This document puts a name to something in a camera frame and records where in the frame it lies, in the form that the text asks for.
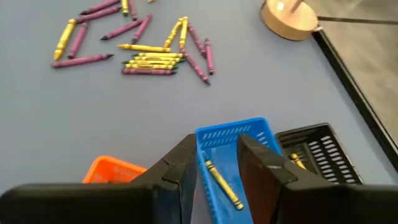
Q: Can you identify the green-yellow crayon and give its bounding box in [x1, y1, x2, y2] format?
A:
[124, 63, 178, 70]
[132, 52, 184, 58]
[289, 152, 307, 170]
[122, 60, 180, 67]
[127, 56, 183, 62]

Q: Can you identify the table lamp white shade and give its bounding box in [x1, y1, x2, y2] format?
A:
[259, 0, 320, 42]

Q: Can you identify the black plastic basket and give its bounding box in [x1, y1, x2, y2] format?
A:
[275, 123, 364, 185]

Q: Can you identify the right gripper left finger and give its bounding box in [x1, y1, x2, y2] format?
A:
[0, 134, 198, 224]

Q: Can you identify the purple crayon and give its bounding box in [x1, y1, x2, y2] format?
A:
[79, 0, 121, 16]
[52, 53, 114, 69]
[180, 48, 211, 86]
[129, 0, 139, 21]
[204, 39, 215, 75]
[131, 14, 153, 45]
[187, 24, 206, 58]
[67, 22, 88, 60]
[99, 19, 144, 41]
[76, 6, 122, 24]
[122, 68, 177, 76]

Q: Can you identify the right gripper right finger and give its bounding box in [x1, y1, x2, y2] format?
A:
[238, 134, 398, 224]

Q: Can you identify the black table frame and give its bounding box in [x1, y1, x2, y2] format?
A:
[312, 29, 398, 172]

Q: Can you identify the blue plastic basket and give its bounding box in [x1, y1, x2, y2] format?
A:
[195, 117, 284, 224]

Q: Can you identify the orange plastic basket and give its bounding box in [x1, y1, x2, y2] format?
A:
[82, 155, 147, 184]

